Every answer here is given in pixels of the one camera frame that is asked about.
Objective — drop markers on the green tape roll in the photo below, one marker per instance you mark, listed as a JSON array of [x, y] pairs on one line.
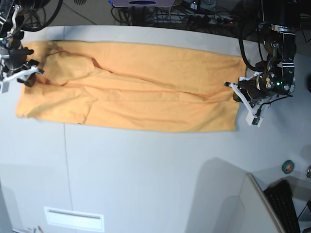
[[287, 167]]

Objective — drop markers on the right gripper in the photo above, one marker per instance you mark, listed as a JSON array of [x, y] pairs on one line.
[[15, 60]]

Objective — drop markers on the black keyboard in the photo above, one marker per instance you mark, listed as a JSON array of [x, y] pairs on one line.
[[280, 199]]

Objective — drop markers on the yellow t-shirt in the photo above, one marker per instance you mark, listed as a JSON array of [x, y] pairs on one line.
[[132, 86]]

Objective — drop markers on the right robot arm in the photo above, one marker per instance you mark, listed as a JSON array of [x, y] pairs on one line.
[[15, 16]]

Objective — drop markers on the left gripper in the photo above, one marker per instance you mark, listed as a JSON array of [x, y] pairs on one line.
[[255, 89]]

